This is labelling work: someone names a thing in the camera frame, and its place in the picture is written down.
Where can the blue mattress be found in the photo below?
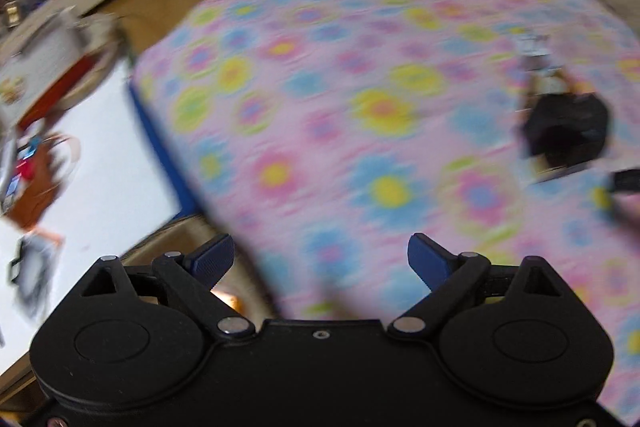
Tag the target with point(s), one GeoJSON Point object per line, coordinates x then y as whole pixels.
{"type": "Point", "coordinates": [162, 147]}

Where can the black blocky object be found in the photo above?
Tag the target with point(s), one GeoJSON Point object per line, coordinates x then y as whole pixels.
{"type": "Point", "coordinates": [567, 127]}

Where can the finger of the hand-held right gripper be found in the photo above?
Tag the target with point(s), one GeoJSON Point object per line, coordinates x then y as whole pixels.
{"type": "Point", "coordinates": [627, 182]}

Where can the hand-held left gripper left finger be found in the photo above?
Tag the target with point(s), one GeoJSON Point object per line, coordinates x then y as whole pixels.
{"type": "Point", "coordinates": [212, 257]}

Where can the orange plastic item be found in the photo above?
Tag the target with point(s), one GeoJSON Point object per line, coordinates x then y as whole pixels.
{"type": "Point", "coordinates": [229, 301]}

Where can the floral fleece blanket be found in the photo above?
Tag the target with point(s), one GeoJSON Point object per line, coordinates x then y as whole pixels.
{"type": "Point", "coordinates": [380, 107]}

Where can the woven basket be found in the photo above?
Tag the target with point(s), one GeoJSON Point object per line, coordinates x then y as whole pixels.
{"type": "Point", "coordinates": [167, 239]}

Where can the white and red box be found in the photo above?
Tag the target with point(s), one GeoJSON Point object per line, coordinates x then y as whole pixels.
{"type": "Point", "coordinates": [42, 62]}

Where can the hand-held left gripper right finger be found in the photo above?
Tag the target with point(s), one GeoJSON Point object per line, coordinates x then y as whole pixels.
{"type": "Point", "coordinates": [427, 259]}

